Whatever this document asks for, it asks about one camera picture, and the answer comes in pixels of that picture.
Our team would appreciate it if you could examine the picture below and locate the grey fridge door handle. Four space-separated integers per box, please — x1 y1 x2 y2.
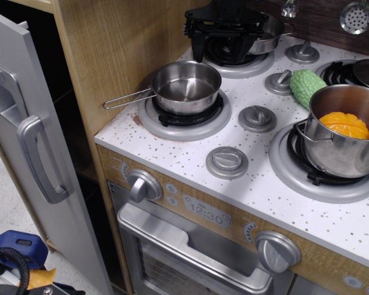
17 115 68 204

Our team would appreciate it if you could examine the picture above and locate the grey stovetop knob front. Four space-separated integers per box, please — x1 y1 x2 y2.
205 146 248 180

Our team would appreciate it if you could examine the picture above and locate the orange toy pumpkin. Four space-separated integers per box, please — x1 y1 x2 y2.
319 112 369 140

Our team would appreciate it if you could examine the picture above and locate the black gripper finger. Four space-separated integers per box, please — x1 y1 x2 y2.
235 33 258 63
191 31 206 63

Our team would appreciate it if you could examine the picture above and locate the black braided cable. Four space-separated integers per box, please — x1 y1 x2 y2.
0 247 30 291

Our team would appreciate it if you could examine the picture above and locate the steel frying pan back burner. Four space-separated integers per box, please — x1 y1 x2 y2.
248 15 296 55

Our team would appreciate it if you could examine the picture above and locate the back left stove burner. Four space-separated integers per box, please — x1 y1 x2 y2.
203 37 274 79

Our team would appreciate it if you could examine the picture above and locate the steel pot with handles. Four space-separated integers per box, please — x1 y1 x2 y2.
301 84 369 178

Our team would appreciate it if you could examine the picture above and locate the front left stove burner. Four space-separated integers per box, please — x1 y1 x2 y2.
138 90 231 142

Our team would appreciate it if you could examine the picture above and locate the grey stovetop knob back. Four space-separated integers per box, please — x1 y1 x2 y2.
285 41 320 65

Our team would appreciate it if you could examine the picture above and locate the left oven dial knob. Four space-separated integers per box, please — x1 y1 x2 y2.
127 168 163 203

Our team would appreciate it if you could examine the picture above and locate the grey toy fridge door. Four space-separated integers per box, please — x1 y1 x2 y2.
0 15 113 294

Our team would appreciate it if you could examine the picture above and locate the blue clamp tool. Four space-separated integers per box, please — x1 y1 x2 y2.
0 230 48 269

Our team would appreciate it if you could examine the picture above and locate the oven dial knob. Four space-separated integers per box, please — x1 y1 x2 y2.
255 230 302 273
127 168 163 203

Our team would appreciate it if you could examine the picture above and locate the right oven dial knob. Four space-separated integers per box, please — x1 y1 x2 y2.
255 230 302 273

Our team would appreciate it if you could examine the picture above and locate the green toy bitter gourd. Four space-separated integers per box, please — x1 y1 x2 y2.
290 69 327 110

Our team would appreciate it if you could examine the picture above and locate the hanging steel utensil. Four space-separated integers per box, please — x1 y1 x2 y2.
281 0 300 18

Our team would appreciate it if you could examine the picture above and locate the stove burner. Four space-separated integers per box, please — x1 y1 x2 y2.
203 37 274 79
138 90 231 142
315 60 369 88
269 124 369 203

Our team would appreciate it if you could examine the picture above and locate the back right stove burner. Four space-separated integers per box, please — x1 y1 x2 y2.
315 60 369 88

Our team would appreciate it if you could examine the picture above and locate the grey oven door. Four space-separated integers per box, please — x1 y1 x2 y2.
116 202 296 295

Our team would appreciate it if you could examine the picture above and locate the grey stovetop knob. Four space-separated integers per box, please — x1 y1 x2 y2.
264 70 292 96
205 146 248 180
238 105 277 133
285 41 320 65

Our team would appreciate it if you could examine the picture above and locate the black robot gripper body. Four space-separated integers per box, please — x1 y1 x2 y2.
184 0 269 38

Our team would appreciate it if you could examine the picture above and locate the grey stovetop knob upper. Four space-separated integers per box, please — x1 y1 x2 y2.
264 70 292 96

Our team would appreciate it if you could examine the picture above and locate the small steel saucepan with handle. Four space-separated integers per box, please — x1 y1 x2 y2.
103 61 222 116

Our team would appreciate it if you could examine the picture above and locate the hanging steel skimmer ladle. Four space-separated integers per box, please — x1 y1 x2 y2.
339 1 369 35

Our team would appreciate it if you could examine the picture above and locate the front right stove burner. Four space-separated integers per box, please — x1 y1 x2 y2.
269 124 369 203

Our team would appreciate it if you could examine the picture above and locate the oven clock display panel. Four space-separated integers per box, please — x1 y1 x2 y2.
182 194 232 229

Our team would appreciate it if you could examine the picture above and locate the wooden toy kitchen cabinet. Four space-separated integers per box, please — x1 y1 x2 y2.
24 1 205 294

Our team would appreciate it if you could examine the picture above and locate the grey stovetop knob middle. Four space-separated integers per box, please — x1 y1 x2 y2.
238 105 277 133

